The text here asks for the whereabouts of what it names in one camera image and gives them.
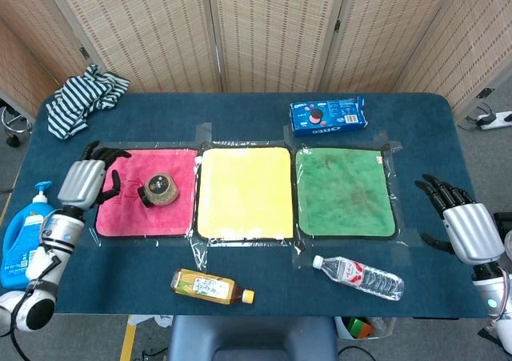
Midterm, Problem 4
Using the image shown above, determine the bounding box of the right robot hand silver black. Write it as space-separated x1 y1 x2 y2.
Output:
414 173 506 266

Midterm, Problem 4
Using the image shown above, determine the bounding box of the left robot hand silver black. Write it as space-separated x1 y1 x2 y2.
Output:
57 139 132 212

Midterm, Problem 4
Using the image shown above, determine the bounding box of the clear plastic jar black lid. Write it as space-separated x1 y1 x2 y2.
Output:
137 171 180 209

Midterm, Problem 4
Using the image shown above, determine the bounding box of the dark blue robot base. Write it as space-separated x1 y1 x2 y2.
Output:
166 315 340 361

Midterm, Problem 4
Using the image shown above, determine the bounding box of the pink cloth mat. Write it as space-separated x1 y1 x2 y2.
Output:
94 148 200 239

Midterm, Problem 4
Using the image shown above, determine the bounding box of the green cloth mat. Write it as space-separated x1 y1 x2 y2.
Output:
294 147 398 240

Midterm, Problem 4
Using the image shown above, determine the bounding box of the yellow cloth mat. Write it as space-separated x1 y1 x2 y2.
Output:
196 146 296 241

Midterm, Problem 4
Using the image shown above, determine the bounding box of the striped green white cloth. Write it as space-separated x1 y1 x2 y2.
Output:
45 64 131 141

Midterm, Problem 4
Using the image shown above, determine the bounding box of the blue detergent pump bottle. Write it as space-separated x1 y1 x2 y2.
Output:
0 180 57 290

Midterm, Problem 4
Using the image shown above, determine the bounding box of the chrome stool base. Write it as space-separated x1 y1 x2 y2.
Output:
0 104 33 148

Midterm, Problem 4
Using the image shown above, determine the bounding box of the white power strip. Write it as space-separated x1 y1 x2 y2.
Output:
475 110 512 130

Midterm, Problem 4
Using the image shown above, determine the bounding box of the clear water bottle red label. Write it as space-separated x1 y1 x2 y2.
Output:
312 255 405 302

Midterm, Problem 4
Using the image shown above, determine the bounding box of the plastic bag with colourful items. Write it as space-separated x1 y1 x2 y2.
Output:
334 316 397 341

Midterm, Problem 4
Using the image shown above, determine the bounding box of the corn tea bottle yellow cap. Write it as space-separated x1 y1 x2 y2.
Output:
170 267 256 306

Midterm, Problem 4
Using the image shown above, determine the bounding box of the blue Oreo cookie box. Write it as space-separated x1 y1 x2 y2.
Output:
289 96 369 138

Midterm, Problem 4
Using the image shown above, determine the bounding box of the bamboo folding screen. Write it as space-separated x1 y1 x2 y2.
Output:
0 0 512 116

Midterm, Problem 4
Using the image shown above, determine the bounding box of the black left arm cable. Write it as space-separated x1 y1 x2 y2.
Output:
10 291 33 361

